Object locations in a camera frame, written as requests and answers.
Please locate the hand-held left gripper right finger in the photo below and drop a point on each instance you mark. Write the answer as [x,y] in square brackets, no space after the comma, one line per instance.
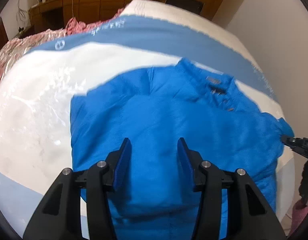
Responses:
[187,165]

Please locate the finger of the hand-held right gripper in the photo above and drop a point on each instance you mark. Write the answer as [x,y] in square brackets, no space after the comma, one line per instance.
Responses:
[297,143]

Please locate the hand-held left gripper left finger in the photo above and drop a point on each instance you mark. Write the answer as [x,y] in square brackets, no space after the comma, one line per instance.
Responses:
[121,165]

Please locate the blue padded jacket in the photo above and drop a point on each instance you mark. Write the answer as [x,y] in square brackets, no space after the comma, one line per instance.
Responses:
[156,115]

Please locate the pink fuzzy cloth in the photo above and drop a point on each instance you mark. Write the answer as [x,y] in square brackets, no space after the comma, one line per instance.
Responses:
[299,216]

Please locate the blue white striped bed sheet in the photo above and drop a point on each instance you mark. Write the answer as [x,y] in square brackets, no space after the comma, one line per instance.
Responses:
[38,110]

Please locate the pink floral quilt in plastic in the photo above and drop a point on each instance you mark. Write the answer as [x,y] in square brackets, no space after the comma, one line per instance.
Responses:
[16,47]

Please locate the dark chair back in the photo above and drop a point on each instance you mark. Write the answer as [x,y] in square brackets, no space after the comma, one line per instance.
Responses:
[185,2]

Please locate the wooden desk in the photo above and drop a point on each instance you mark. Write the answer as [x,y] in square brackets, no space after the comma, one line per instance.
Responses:
[53,10]

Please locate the dark wooden door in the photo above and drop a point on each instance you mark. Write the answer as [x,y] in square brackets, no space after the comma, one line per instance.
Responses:
[0,35]

